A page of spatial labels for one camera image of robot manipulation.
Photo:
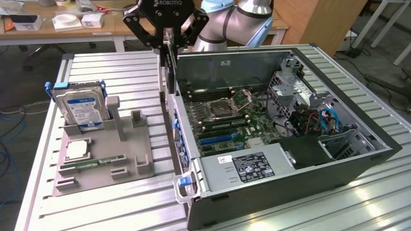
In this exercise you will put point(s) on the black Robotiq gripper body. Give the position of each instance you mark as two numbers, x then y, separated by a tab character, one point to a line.
168	14

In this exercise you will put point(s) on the black graphics card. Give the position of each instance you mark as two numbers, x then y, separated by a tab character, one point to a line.
171	72

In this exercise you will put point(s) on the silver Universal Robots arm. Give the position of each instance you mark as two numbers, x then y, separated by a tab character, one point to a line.
244	19

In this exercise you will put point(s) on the wooden desk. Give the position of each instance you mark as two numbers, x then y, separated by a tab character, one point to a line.
108	24

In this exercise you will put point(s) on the small white labelled box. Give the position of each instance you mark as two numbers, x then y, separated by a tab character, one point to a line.
91	21

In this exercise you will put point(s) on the grey packet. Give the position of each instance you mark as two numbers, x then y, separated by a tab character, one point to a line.
87	6

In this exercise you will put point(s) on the white square dish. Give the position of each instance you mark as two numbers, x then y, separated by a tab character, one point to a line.
67	24

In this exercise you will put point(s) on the grey cup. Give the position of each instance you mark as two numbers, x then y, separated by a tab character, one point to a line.
47	3

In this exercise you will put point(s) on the metal socket cover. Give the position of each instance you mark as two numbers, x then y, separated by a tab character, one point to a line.
243	101

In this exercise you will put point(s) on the white box with black top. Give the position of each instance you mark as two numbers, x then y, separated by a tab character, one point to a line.
27	24

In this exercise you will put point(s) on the CPU socket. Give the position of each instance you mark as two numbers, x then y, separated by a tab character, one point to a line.
221	109

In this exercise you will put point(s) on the hard disk with blue carrier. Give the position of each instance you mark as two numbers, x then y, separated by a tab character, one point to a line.
81	108

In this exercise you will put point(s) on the metal drive cage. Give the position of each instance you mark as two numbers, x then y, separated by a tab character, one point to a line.
281	93

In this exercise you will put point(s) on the wooden cabinet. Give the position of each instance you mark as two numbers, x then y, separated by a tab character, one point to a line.
320	24

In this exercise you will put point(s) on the small blue card latch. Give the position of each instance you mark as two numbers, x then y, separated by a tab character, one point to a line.
175	124

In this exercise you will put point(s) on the RAM stick with white label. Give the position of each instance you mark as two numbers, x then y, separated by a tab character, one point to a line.
224	124

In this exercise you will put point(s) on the green motherboard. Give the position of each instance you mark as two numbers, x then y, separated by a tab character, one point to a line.
256	125

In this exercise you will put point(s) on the black expansion slot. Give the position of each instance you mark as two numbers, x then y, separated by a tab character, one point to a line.
213	134

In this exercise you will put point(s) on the black power adapter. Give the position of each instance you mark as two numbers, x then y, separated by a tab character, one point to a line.
354	53

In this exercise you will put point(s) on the silver chipset heatsink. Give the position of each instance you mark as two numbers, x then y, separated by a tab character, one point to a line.
255	142

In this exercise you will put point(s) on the silver CPU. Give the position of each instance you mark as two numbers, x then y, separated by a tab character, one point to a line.
77	150

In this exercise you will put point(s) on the green RAM stick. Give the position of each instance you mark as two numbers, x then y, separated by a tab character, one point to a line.
92	162

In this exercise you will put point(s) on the grey power supply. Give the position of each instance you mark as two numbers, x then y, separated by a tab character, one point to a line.
231	173

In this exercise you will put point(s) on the grey parts rack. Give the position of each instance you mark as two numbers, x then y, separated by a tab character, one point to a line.
103	178

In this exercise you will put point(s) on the metal disk bay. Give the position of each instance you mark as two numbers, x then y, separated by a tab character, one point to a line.
340	144

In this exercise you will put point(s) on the black open PC case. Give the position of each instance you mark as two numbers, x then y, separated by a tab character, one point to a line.
288	197

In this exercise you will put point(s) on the white table frame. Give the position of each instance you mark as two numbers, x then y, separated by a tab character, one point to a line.
402	55

